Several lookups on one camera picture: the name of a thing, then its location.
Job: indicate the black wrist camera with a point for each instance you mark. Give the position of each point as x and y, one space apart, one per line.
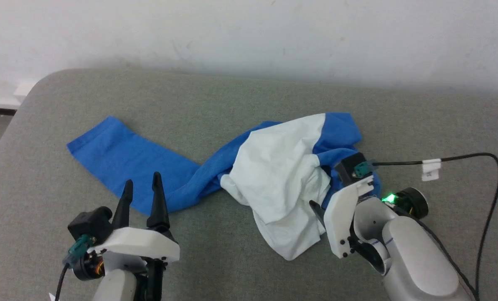
349 166
90 223

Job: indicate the white wall baseboard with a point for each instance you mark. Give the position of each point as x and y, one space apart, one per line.
6 100

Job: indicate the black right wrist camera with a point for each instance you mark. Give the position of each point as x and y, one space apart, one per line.
349 166

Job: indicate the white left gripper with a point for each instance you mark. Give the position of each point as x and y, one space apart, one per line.
140 244

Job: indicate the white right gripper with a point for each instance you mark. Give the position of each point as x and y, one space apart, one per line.
341 213

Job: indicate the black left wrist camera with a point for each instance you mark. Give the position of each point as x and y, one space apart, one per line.
90 223

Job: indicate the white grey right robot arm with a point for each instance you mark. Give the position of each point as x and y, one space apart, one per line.
416 259

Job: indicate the blue and white garment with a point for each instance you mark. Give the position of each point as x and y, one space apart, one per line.
274 175

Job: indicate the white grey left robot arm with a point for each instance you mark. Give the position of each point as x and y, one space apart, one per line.
115 284

